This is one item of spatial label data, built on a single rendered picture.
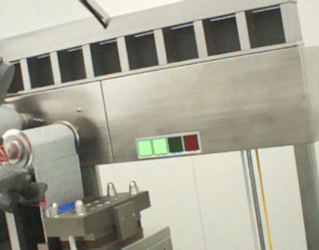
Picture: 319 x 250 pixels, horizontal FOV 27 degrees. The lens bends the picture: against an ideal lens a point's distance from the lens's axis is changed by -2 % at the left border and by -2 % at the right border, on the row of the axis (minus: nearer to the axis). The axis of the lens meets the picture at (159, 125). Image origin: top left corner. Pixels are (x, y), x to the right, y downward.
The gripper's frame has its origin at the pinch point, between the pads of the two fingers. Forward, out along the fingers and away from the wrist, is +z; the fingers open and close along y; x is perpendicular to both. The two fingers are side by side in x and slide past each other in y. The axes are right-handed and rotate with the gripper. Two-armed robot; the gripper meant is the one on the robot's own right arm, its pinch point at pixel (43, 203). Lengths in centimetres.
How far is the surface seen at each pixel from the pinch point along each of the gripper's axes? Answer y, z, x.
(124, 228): 24.4, 12.8, -4.1
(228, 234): -10, 268, 88
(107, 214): 21.1, 5.5, -2.0
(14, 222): -8.9, -1.4, -7.2
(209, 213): -24, 262, 101
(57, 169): 1.7, 1.8, 13.2
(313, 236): 83, 38, 2
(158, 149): 32.8, 12.4, 24.2
